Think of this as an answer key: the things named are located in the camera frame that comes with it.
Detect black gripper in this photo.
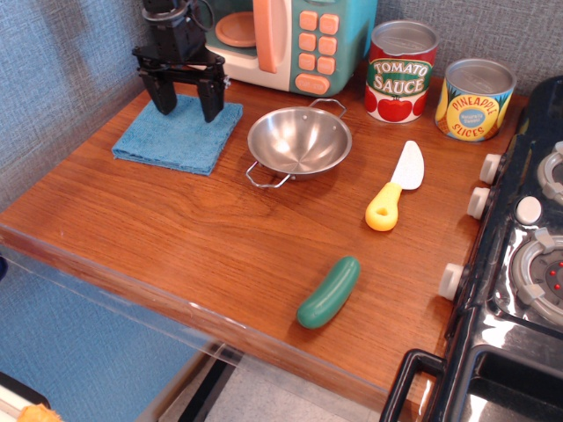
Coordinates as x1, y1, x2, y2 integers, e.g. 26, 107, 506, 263
133, 11, 229, 123

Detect blue cloth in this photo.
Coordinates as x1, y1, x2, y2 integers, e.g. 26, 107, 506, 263
112, 95, 243, 176

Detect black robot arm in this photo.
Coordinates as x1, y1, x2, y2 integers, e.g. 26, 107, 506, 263
133, 1, 227, 122

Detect small steel pot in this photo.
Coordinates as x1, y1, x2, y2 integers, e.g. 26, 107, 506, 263
245, 98, 353, 188

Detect green toy sausage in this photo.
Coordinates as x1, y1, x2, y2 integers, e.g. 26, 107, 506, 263
296, 256, 361, 330

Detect teal toy microwave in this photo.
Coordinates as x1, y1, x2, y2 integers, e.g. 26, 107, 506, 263
198, 0, 377, 98

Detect tomato sauce can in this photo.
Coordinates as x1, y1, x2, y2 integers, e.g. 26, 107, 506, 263
364, 20, 439, 124

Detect pineapple slices can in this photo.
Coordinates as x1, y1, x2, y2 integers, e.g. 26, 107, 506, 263
435, 58, 517, 142

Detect white stove knob middle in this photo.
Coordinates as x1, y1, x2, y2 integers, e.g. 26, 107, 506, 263
466, 187, 490, 220

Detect white stove knob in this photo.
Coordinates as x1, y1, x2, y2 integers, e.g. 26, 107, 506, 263
438, 263, 464, 301
466, 187, 490, 220
479, 154, 502, 185

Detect white stove knob top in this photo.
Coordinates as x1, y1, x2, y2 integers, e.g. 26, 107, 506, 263
479, 154, 502, 185

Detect white stove knob bottom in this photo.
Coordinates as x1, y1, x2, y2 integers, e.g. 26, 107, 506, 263
438, 263, 464, 301

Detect orange fuzzy object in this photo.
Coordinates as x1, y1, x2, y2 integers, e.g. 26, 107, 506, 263
17, 404, 62, 422

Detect black toy stove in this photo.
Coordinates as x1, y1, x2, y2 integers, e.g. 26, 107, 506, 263
381, 76, 562, 421

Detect yellow handled toy knife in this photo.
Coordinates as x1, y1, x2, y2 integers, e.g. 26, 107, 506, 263
364, 140, 425, 231

